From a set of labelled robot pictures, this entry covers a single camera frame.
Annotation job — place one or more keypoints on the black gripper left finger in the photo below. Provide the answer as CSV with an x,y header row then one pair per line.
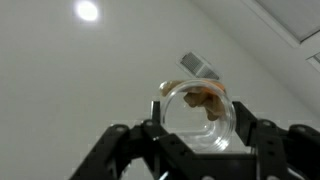
x,y
113,156

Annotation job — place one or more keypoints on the round ceiling light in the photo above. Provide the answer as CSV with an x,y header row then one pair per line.
x,y
86,10

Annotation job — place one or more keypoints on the white ceiling air vent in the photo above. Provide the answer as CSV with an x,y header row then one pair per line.
x,y
196,65

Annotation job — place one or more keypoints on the brown pellets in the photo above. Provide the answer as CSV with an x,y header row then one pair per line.
x,y
206,100

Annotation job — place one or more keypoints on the clear plastic jar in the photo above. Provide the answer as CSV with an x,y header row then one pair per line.
x,y
213,140

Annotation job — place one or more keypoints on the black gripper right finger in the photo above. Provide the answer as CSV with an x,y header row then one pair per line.
x,y
286,153

